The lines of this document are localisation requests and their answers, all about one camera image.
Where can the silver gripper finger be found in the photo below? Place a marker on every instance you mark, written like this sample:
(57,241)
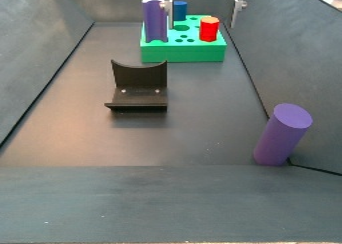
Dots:
(239,4)
(168,8)

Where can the purple round cylinder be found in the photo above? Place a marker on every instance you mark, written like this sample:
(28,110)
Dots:
(285,130)

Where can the green shape sorting board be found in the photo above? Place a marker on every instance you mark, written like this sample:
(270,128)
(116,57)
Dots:
(184,47)

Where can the dark blue cylinder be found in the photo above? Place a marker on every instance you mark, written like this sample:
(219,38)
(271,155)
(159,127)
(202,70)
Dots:
(179,10)

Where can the purple arch-cut block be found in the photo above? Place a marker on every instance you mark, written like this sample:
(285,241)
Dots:
(155,21)

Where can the red hexagonal prism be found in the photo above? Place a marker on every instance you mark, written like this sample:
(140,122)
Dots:
(208,28)

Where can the black curved holder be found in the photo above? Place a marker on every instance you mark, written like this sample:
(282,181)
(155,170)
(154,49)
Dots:
(140,86)

